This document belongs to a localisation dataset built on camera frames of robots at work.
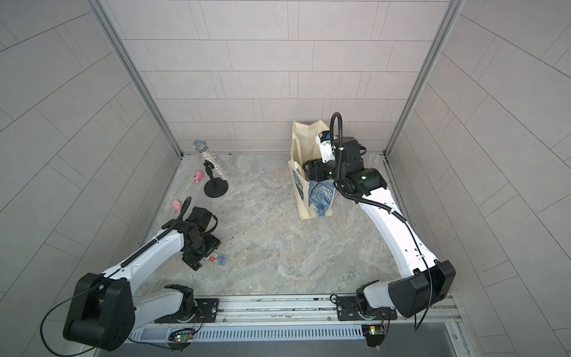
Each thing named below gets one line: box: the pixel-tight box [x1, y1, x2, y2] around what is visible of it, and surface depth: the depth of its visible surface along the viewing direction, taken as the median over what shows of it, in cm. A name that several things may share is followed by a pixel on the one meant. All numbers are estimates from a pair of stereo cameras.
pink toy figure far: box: [192, 170, 206, 183], surface depth 107 cm
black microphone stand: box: [203, 159, 229, 198], surface depth 103 cm
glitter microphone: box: [192, 138, 230, 180], surface depth 85 cm
